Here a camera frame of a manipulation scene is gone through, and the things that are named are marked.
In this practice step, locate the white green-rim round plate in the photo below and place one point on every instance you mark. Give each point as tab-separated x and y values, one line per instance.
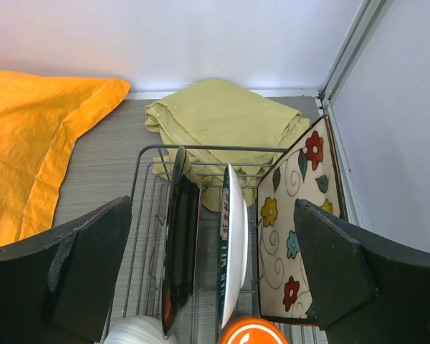
232	246

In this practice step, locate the black striped-rim round plate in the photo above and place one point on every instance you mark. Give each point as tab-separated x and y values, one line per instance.
182	225

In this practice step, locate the square floral ceramic plate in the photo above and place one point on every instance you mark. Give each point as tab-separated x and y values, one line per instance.
308	170

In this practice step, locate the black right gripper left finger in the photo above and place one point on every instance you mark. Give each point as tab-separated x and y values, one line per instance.
58	286

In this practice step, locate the white ribbed bowl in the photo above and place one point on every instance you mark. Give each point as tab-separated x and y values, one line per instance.
139	329

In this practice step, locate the orange Mickey Mouse pillow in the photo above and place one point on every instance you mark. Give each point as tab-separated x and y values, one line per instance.
41	119

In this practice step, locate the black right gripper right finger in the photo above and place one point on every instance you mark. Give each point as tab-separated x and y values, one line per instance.
365	288

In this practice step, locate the grey wire dish rack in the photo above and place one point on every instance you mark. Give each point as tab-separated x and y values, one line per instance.
138	290

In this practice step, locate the orange mug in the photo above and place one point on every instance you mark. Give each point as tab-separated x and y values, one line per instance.
251	330

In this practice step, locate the olive green folded cloth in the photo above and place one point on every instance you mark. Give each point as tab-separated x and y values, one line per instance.
219	123

